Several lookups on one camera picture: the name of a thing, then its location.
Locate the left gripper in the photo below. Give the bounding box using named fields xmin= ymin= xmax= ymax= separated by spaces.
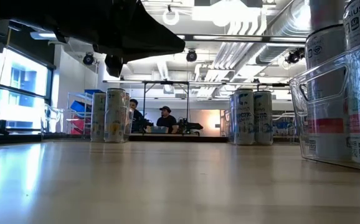
xmin=42 ymin=0 xmax=186 ymax=78

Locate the Celsius Tropical Vibe can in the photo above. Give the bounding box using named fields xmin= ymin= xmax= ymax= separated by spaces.
xmin=90 ymin=92 xmax=107 ymax=142
xmin=104 ymin=88 xmax=127 ymax=144
xmin=124 ymin=92 xmax=131 ymax=142

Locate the Celsius Arctic Vibe can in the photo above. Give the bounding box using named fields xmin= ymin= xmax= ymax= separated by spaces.
xmin=253 ymin=90 xmax=274 ymax=146
xmin=229 ymin=93 xmax=235 ymax=144
xmin=233 ymin=88 xmax=255 ymax=146

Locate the black round ceiling spotlight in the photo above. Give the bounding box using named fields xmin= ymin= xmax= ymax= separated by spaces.
xmin=82 ymin=52 xmax=95 ymax=66
xmin=186 ymin=49 xmax=198 ymax=63

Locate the long ceiling light strip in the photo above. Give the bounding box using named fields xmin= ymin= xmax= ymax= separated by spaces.
xmin=192 ymin=34 xmax=262 ymax=41
xmin=29 ymin=30 xmax=59 ymax=40
xmin=270 ymin=37 xmax=307 ymax=43

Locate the blue storage bin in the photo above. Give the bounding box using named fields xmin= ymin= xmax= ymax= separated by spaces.
xmin=70 ymin=100 xmax=92 ymax=113
xmin=84 ymin=89 xmax=107 ymax=97

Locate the person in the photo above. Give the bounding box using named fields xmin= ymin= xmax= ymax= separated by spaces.
xmin=156 ymin=105 xmax=179 ymax=134
xmin=129 ymin=98 xmax=145 ymax=133

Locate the large white ceiling lamp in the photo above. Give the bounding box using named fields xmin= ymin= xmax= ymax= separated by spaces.
xmin=192 ymin=0 xmax=262 ymax=27

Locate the teal box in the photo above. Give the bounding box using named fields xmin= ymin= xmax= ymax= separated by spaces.
xmin=150 ymin=125 xmax=170 ymax=134

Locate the black device on workbench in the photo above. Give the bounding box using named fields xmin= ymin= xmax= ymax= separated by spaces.
xmin=176 ymin=117 xmax=204 ymax=136

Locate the white shelf rack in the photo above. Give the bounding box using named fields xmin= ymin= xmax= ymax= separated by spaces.
xmin=66 ymin=90 xmax=106 ymax=136

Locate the red storage bin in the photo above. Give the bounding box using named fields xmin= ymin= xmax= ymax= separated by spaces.
xmin=70 ymin=114 xmax=92 ymax=135

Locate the large window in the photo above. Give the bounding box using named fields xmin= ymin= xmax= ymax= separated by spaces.
xmin=0 ymin=46 xmax=56 ymax=133

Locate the black track spotlight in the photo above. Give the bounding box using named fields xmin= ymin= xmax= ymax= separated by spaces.
xmin=284 ymin=45 xmax=306 ymax=65

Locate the white ring lamp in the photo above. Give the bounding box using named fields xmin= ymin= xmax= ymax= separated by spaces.
xmin=163 ymin=4 xmax=181 ymax=26

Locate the black frame workbench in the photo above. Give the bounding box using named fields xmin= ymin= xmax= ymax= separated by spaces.
xmin=102 ymin=79 xmax=291 ymax=138

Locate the silver ventilation duct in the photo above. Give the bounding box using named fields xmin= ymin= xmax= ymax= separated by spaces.
xmin=256 ymin=0 xmax=311 ymax=65

